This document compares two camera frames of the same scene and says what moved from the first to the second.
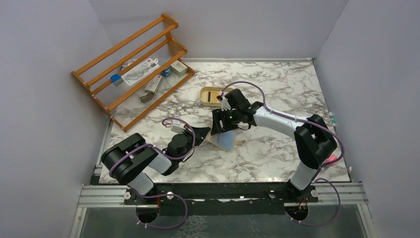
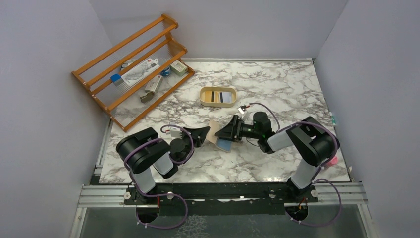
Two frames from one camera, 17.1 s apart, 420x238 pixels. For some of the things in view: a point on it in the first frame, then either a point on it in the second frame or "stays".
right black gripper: (222, 121) → (235, 128)
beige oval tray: (208, 95) stays
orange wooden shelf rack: (131, 78) stays
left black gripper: (195, 137) stays
